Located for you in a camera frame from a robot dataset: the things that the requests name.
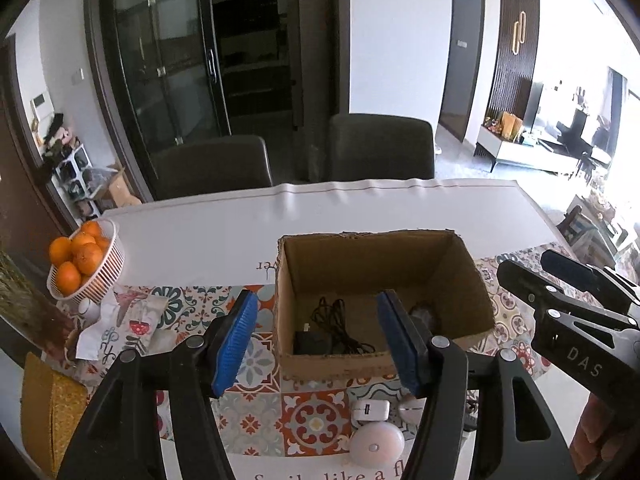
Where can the pale silver oval case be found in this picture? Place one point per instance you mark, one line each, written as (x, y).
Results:
(375, 442)

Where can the cardboard box on floor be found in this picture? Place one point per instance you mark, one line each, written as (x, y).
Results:
(120, 187)

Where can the pile of oranges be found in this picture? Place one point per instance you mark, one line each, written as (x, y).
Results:
(87, 259)

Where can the dark glass sliding door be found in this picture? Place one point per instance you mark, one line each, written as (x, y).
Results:
(165, 60)

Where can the white cube shelf rack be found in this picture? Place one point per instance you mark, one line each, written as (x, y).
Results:
(75, 180)

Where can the brown wooden door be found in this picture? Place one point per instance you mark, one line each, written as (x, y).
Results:
(20, 170)

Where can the dark grey room door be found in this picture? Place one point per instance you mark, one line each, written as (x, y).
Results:
(465, 60)

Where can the black television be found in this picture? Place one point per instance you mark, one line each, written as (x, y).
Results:
(535, 105)

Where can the white intercom panel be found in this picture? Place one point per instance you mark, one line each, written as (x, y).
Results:
(41, 104)

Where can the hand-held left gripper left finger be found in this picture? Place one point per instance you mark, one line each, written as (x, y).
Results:
(235, 345)

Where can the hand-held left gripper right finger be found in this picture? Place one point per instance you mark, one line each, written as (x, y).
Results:
(400, 345)

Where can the yellow textured box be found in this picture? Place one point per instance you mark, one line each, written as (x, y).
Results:
(50, 410)

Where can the white wall switch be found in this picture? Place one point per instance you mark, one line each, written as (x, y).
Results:
(76, 76)

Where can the person's right hand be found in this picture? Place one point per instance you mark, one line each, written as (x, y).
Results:
(587, 435)

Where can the white printed table cover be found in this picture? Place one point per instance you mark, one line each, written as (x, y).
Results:
(200, 230)

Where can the yellow paper bag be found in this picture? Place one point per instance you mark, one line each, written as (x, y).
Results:
(511, 126)

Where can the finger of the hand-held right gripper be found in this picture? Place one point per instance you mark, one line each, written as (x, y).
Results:
(525, 280)
(570, 267)

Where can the dark bags pile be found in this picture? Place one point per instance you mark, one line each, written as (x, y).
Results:
(57, 135)

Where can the small white bottle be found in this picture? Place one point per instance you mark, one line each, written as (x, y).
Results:
(88, 309)

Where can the dried plant bunch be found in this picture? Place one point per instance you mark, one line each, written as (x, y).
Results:
(20, 290)

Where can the cardboard box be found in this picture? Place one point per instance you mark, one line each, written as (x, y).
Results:
(120, 187)
(350, 260)

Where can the white low console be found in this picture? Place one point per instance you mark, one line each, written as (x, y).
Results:
(520, 152)

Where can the patterned fabric tissue cover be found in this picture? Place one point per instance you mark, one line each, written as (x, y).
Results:
(135, 325)

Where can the white slatted fruit basket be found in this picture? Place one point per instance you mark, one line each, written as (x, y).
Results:
(107, 270)

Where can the dark grey dining chair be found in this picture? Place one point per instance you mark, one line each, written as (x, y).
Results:
(380, 147)
(210, 165)

